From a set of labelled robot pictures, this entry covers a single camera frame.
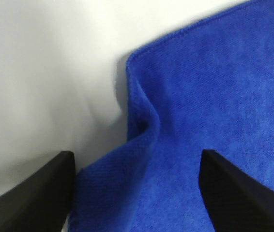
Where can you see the blue microfibre towel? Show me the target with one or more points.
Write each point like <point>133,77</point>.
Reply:
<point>209,85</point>

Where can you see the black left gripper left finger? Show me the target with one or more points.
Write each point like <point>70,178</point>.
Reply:
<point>42,202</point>

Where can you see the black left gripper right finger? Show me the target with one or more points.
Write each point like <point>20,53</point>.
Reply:
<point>235,202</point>

